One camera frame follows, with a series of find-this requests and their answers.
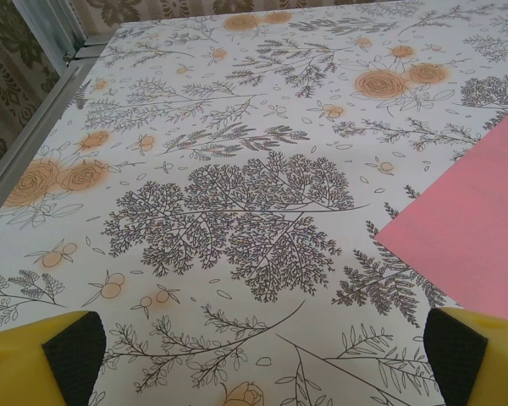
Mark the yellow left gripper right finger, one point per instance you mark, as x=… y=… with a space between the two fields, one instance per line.
x=482 y=363

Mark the pink square paper sheet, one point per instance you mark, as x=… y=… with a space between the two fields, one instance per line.
x=470 y=220

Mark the aluminium left side rail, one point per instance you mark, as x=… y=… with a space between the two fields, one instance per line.
x=38 y=114

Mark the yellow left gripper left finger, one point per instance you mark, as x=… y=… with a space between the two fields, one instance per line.
x=21 y=363

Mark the aluminium left frame post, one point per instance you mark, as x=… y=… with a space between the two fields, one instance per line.
x=63 y=25

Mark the floral patterned table cover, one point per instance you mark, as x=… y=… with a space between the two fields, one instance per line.
x=237 y=105

